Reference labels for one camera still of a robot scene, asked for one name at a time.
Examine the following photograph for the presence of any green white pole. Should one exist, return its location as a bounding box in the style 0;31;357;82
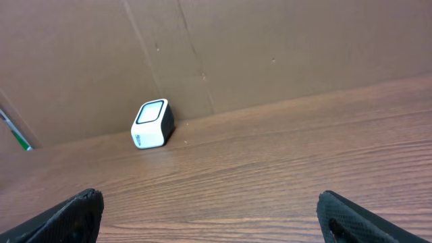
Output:
1;110;33;151

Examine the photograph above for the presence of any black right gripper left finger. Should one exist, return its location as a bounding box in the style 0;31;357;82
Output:
1;188;104;243

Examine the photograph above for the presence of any white barcode scanner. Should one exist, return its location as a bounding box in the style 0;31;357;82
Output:
131;99;175;149

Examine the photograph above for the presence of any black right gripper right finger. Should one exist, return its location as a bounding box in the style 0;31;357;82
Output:
317;190;428;243

